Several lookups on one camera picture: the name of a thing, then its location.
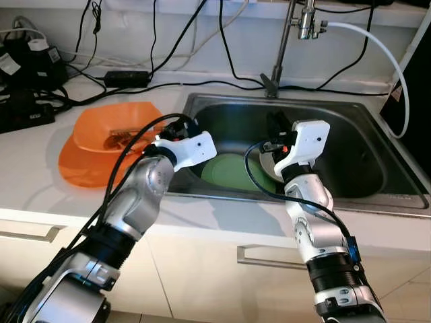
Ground brown wooden chopsticks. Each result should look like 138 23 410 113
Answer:
104 129 145 147

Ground white plate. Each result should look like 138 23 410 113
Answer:
259 145 285 177

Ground stainless steel sink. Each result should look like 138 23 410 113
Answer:
165 92 430 211

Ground thin black cable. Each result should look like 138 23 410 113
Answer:
151 0 159 73

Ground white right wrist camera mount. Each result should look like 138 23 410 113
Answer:
273 120 331 179

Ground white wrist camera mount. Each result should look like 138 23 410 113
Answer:
154 130 218 169
273 120 331 179

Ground large black appliance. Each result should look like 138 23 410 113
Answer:
380 13 431 179

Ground orange plastic plate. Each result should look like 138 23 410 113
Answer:
57 131 169 188

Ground silver drawer handle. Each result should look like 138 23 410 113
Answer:
236 244 310 271
0 219 65 243

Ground black power adapter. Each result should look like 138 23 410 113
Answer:
103 69 152 88

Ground orange plastic bowl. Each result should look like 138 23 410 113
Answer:
73 101 166 154

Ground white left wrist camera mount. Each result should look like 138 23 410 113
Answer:
154 130 218 169

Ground white kitchen cabinet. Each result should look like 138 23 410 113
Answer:
0 215 431 323

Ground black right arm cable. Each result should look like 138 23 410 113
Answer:
244 140 361 270

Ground black power cable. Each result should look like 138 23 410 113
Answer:
148 0 209 76
219 0 271 90
315 3 372 92

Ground green plate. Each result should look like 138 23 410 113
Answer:
201 153 280 192

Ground chrome faucet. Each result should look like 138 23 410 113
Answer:
261 0 331 98

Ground white water hose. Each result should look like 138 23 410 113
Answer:
327 22 410 139

